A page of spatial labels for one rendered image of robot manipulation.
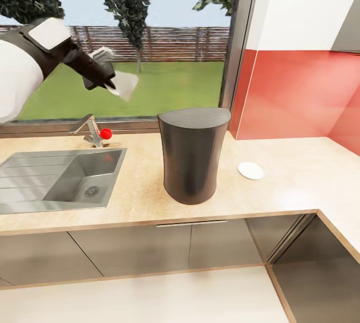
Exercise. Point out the drop in sink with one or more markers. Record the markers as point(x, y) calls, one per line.
point(61, 180)

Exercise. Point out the paper coffee filter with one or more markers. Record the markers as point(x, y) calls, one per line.
point(125, 84)

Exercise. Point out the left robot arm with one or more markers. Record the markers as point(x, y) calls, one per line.
point(30, 53)

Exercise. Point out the fixed window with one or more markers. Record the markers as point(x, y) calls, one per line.
point(185, 54)

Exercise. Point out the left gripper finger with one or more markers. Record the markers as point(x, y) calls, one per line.
point(110, 83)

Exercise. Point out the coffee maker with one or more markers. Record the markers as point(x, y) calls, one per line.
point(192, 140)

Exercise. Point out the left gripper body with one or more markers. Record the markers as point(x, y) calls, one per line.
point(96, 75)

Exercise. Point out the saucer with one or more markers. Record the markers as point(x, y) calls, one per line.
point(251, 170)

